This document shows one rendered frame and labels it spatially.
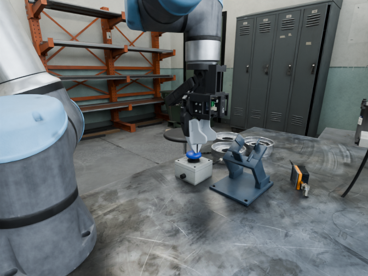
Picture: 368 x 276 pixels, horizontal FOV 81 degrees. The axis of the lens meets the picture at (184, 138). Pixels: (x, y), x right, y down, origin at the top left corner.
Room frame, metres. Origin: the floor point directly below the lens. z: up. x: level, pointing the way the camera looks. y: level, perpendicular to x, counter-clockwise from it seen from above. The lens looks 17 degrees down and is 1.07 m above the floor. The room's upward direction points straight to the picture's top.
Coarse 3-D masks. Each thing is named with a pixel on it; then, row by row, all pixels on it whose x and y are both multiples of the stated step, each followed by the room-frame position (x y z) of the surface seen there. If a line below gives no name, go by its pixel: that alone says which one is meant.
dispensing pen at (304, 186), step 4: (292, 164) 0.53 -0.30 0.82; (300, 168) 0.47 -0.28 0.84; (304, 168) 0.47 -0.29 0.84; (304, 172) 0.45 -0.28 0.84; (304, 176) 0.44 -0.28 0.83; (308, 176) 0.44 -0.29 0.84; (304, 180) 0.44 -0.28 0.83; (300, 184) 0.45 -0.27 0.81; (304, 184) 0.42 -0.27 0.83; (300, 188) 0.44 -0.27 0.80; (304, 188) 0.41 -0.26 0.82; (308, 188) 0.42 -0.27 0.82; (304, 192) 0.41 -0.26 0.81
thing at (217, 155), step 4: (216, 144) 0.66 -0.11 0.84; (220, 144) 0.67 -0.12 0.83; (224, 144) 0.68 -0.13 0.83; (228, 144) 0.67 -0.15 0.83; (212, 148) 0.61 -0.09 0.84; (216, 148) 0.65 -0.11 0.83; (220, 148) 0.64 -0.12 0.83; (224, 148) 0.64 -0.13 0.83; (228, 148) 0.65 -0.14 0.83; (244, 148) 0.62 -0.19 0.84; (212, 152) 0.61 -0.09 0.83; (216, 152) 0.59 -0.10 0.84; (220, 152) 0.58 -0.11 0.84; (224, 152) 0.58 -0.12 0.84; (240, 152) 0.58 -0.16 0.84; (244, 152) 0.60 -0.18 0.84; (212, 156) 0.61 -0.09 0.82; (216, 156) 0.59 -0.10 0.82; (220, 156) 0.58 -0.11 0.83; (216, 160) 0.60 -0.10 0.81; (224, 164) 0.58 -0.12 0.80
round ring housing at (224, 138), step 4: (220, 132) 0.79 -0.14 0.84; (224, 132) 0.80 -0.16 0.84; (228, 132) 0.80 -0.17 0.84; (224, 136) 0.78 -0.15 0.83; (228, 136) 0.78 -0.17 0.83; (232, 136) 0.78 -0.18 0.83; (236, 136) 0.78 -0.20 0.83; (216, 140) 0.72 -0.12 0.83; (220, 140) 0.71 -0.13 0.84; (224, 140) 0.70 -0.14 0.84; (228, 140) 0.70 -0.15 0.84; (232, 140) 0.70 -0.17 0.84
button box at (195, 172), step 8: (176, 160) 0.51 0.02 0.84; (184, 160) 0.51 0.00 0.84; (192, 160) 0.50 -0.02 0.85; (200, 160) 0.51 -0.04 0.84; (208, 160) 0.51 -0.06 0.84; (176, 168) 0.51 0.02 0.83; (184, 168) 0.49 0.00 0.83; (192, 168) 0.47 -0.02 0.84; (200, 168) 0.48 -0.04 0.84; (208, 168) 0.50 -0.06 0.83; (176, 176) 0.51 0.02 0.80; (184, 176) 0.48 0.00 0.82; (192, 176) 0.47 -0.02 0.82; (200, 176) 0.48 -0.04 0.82; (208, 176) 0.50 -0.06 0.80; (192, 184) 0.47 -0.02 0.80
